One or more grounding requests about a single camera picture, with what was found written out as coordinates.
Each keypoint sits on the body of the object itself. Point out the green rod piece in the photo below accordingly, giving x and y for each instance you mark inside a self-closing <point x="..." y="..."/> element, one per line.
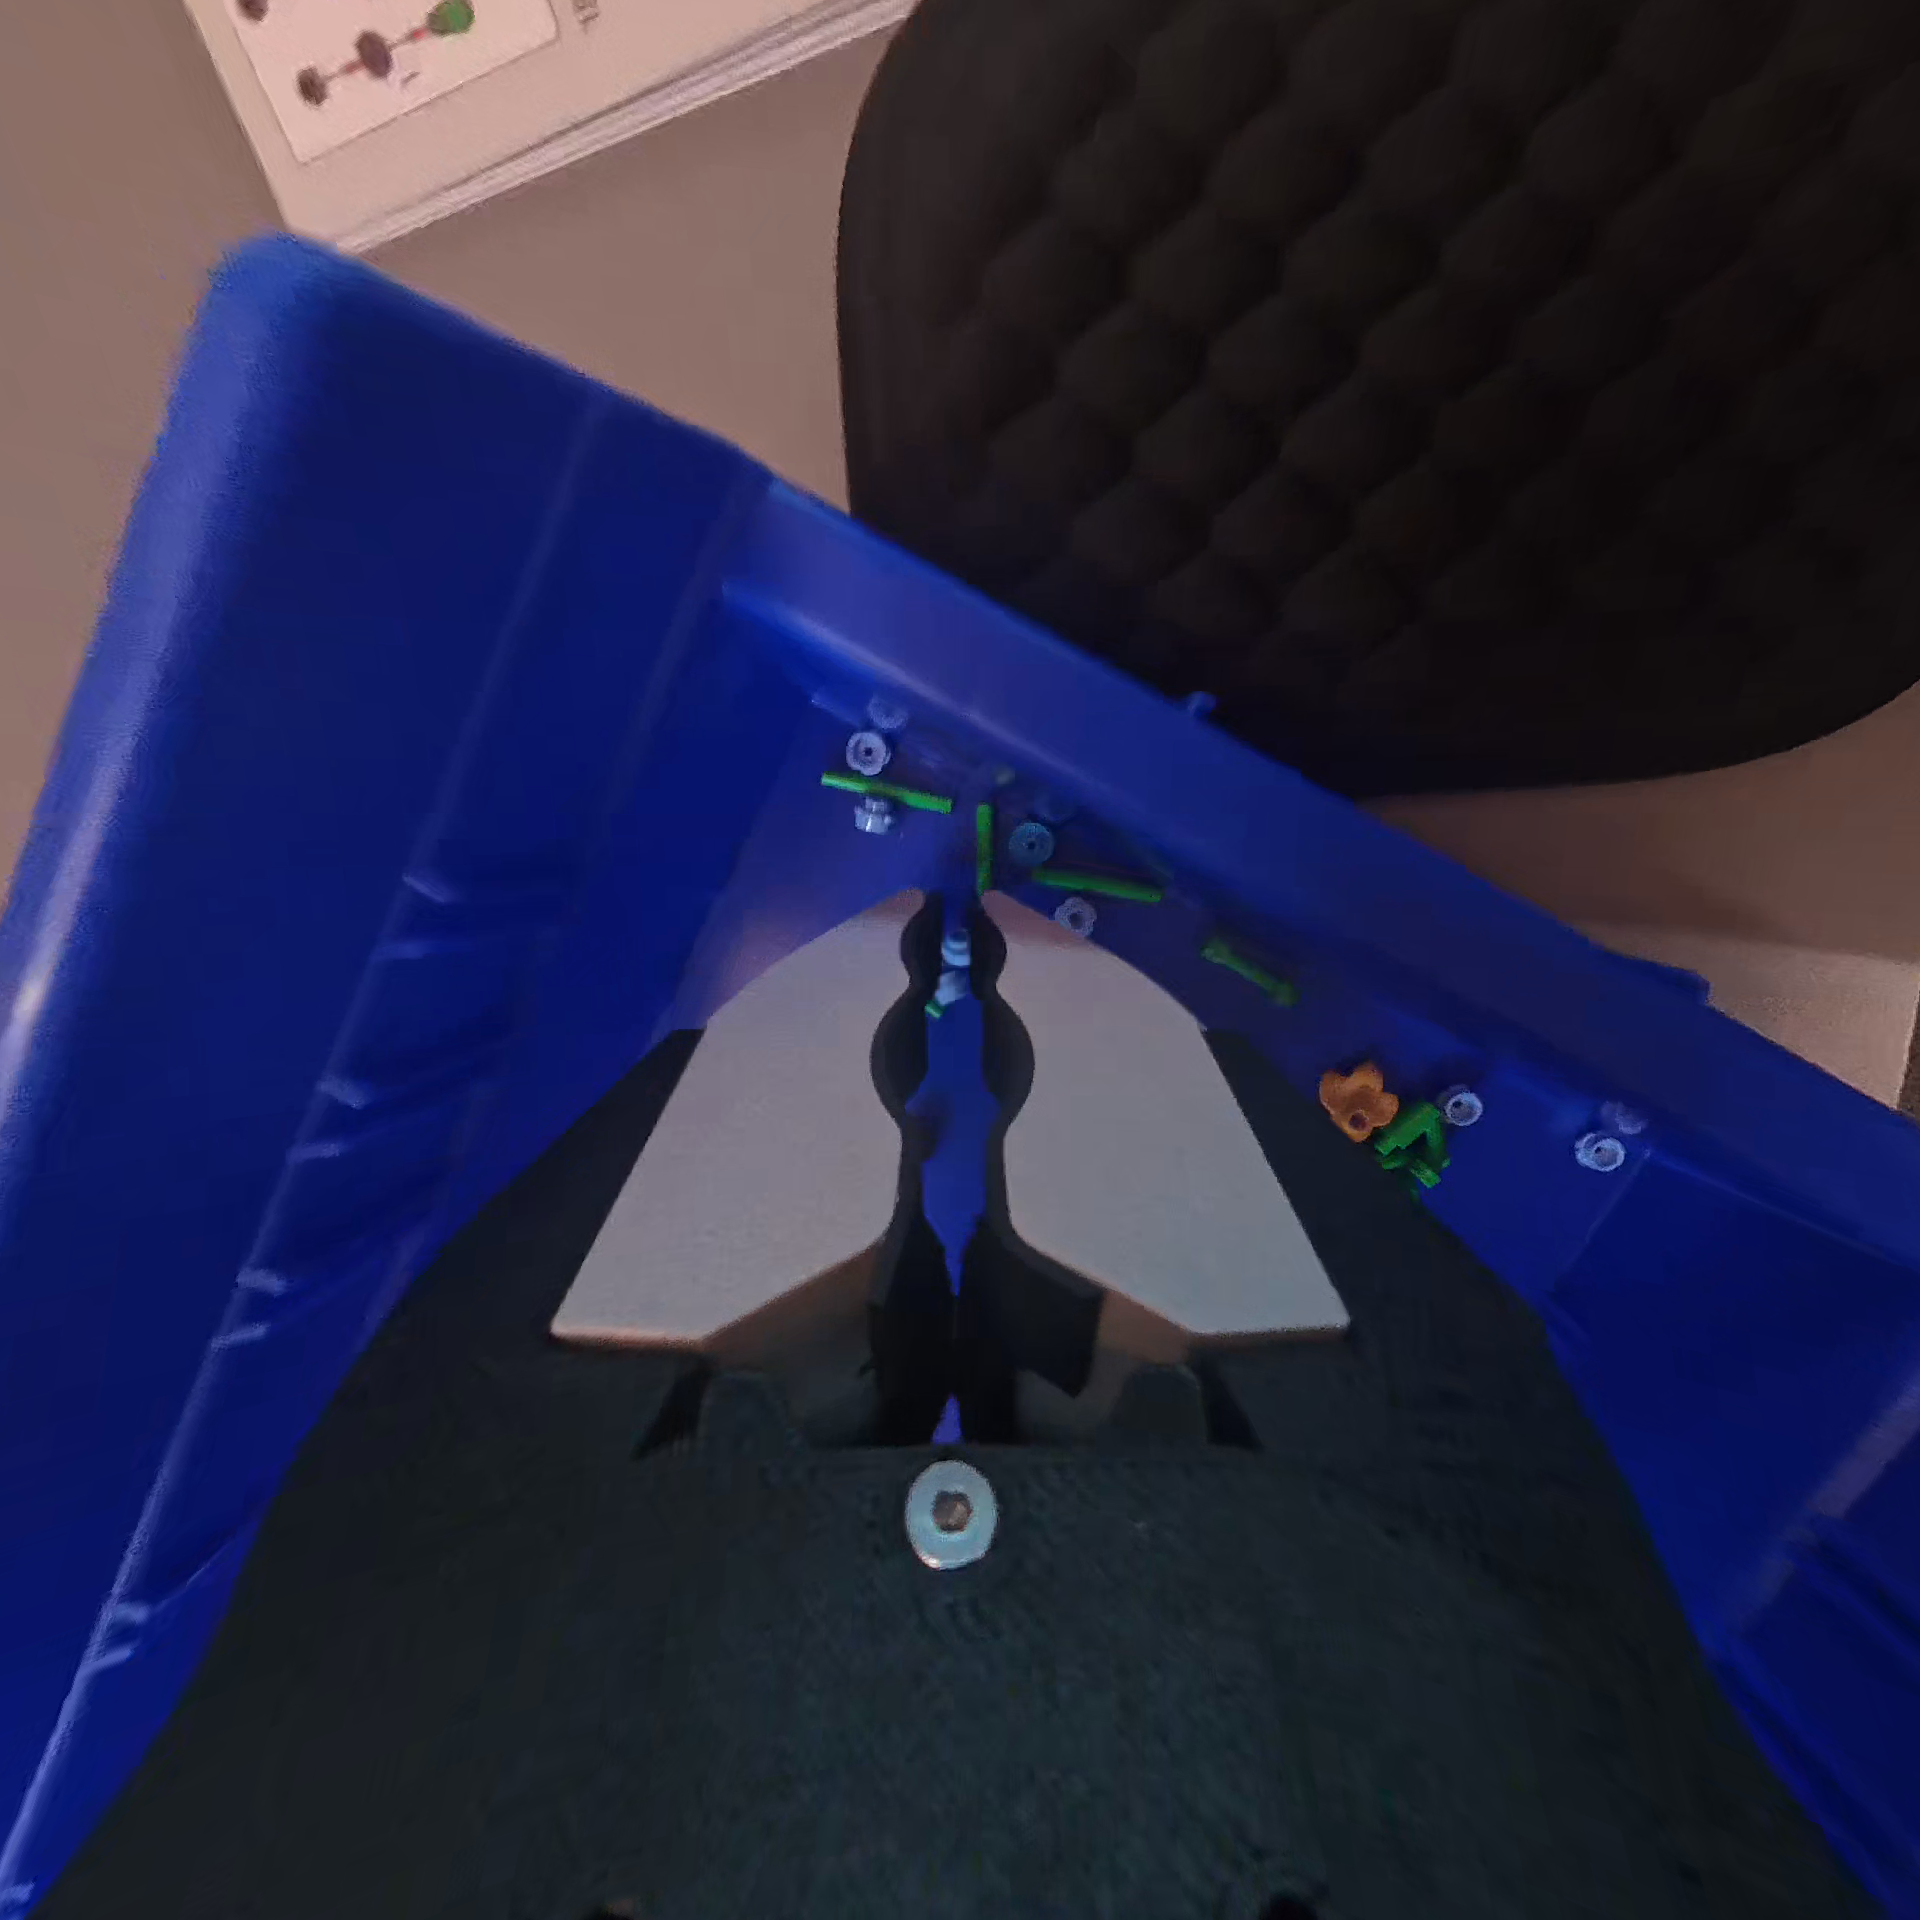
<point x="1249" y="970"/>
<point x="983" y="848"/>
<point x="885" y="792"/>
<point x="1096" y="886"/>

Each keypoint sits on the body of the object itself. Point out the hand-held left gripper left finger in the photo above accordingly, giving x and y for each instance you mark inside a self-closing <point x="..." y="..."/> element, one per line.
<point x="720" y="1201"/>

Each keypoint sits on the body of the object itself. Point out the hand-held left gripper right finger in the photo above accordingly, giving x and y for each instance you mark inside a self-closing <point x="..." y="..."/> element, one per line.
<point x="1172" y="1201"/>

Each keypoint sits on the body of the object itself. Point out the black quilted wrist pad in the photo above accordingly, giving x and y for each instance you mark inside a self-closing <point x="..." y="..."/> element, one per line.
<point x="1350" y="375"/>

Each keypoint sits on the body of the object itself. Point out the flower instruction booklet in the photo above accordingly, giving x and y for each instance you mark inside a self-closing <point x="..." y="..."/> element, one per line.
<point x="450" y="105"/>

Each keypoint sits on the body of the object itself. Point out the orange flower piece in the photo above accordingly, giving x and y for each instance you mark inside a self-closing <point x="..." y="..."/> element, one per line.
<point x="1358" y="1102"/>

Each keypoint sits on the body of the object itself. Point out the blue plastic bin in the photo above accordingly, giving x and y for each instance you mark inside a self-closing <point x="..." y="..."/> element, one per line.
<point x="375" y="751"/>

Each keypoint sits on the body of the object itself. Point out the scattered clear round studs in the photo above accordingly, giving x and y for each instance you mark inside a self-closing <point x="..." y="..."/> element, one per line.
<point x="866" y="751"/>

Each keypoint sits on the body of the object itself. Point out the small green leaf piece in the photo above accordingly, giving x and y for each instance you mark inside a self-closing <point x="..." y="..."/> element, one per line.
<point x="1418" y="1143"/>

